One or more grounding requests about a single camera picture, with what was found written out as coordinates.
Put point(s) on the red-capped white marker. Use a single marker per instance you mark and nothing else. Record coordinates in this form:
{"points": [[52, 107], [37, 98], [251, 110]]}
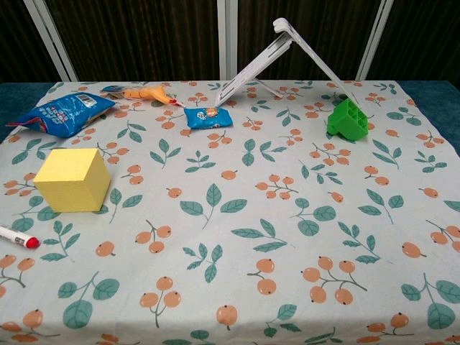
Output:
{"points": [[18, 237]]}

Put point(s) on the floral tablecloth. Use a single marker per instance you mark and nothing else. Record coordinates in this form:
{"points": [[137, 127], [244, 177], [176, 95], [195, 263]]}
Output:
{"points": [[230, 215]]}

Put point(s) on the small blue snack packet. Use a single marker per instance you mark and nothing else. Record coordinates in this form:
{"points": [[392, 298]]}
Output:
{"points": [[208, 118]]}

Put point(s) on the white folding laptop stand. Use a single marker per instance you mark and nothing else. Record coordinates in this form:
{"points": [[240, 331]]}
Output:
{"points": [[248, 77]]}

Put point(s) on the green plastic grid block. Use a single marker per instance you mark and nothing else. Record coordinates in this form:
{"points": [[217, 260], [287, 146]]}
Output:
{"points": [[348, 122]]}

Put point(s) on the yellow foam cube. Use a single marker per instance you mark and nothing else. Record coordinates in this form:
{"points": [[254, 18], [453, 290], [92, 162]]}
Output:
{"points": [[72, 179]]}

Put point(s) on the dark ribbed partition panel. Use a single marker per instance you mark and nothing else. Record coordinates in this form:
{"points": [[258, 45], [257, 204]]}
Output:
{"points": [[323, 21], [424, 36], [18, 43], [143, 36]]}

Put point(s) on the large blue snack bag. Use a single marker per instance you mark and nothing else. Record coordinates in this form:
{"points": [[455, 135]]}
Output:
{"points": [[61, 115]]}

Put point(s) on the white partition post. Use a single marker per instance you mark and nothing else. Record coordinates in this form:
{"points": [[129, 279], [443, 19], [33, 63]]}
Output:
{"points": [[373, 39], [54, 39], [228, 36]]}

